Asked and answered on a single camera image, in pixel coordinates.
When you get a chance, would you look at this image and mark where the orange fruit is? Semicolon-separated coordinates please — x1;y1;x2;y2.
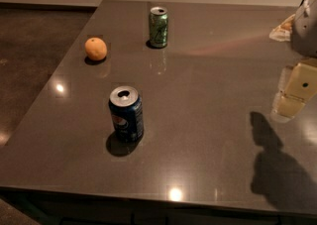
84;38;108;61

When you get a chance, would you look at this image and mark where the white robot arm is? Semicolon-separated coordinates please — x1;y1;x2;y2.
269;0;317;123

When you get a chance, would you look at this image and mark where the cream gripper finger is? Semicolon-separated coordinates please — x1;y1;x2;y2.
271;92;305;119

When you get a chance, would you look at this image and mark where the green soda can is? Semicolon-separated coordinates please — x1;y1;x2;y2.
149;6;168;49

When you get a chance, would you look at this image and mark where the crumpled snack bag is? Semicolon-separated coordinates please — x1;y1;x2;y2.
268;14;295;42

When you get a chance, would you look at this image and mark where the blue pepsi can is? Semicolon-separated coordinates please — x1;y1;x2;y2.
108;86;144;143

